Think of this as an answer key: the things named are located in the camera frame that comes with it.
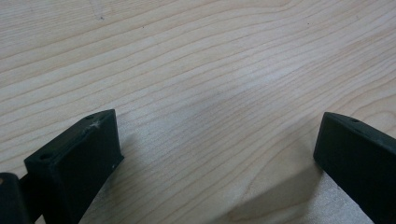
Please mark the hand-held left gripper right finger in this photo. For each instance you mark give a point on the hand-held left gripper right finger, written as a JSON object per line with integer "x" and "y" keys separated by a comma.
{"x": 361, "y": 161}

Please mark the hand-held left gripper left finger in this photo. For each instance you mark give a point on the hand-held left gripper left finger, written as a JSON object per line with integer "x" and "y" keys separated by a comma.
{"x": 74, "y": 168}

